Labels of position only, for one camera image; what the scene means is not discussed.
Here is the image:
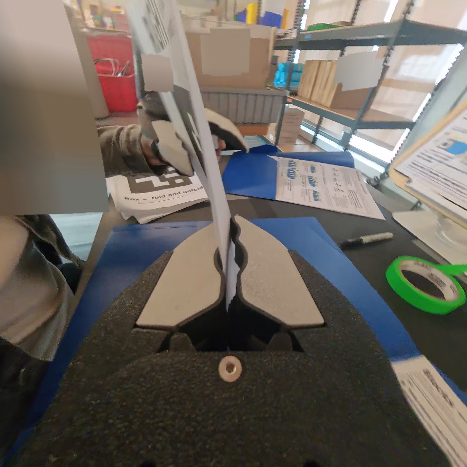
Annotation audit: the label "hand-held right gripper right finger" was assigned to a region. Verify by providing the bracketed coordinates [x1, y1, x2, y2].
[232, 215, 326, 331]

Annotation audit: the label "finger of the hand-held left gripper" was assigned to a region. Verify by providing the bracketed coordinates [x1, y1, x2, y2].
[202, 108, 250, 154]
[150, 118, 196, 177]

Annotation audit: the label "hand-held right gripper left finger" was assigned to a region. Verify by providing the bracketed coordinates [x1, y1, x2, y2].
[135, 221, 226, 333]

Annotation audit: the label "white sheet with black code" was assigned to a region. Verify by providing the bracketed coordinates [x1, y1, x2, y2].
[118, 171, 209, 213]
[124, 0, 241, 312]

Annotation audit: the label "person's left forearm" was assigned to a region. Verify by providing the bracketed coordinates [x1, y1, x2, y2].
[97, 124, 146, 177]

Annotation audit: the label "black desk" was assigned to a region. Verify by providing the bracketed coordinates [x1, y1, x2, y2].
[73, 144, 467, 467]

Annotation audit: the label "person's left hand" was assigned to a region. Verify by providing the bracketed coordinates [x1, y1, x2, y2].
[140, 135, 163, 173]

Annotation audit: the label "grey plastic crate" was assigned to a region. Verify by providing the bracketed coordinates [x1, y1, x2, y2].
[199, 88, 289, 125]

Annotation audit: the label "red plastic bin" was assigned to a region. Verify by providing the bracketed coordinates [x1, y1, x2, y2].
[87, 35, 134, 75]
[97, 73, 138, 113]

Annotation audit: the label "blue folder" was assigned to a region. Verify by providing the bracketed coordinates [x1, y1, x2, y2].
[221, 144, 356, 201]
[5, 216, 464, 464]

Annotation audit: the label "large cardboard box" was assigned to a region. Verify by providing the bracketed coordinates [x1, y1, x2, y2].
[184, 24, 276, 90]

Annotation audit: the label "small cardboard box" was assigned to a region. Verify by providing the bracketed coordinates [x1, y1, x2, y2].
[266, 106, 305, 146]

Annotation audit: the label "stack of printed papers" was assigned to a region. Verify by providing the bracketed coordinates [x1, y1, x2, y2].
[106, 175, 210, 224]

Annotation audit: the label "stack of cyan packets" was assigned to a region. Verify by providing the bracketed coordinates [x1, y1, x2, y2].
[274, 62, 305, 88]

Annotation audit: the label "row of flat cardboard boxes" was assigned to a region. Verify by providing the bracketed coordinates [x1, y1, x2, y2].
[297, 58, 376, 110]

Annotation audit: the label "black marker pen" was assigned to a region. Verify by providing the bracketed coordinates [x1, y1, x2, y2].
[339, 232, 395, 248]

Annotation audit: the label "blue storage bins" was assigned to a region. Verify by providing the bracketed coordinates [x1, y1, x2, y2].
[233, 9, 283, 28]

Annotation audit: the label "person's grey jacket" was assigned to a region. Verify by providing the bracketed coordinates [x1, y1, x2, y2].
[15, 215, 86, 267]

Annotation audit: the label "green tape roll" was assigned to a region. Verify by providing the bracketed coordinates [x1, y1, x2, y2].
[386, 255, 467, 315]

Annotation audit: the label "clear acrylic stand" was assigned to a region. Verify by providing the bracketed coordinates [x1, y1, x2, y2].
[392, 210, 467, 263]

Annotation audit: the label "tan clipboard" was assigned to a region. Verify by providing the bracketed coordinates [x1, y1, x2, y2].
[388, 99, 467, 219]

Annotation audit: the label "printed document page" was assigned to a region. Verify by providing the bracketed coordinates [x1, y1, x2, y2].
[396, 109, 467, 212]

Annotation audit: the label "grey metal shelving rack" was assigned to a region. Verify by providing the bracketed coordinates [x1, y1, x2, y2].
[270, 0, 467, 183]

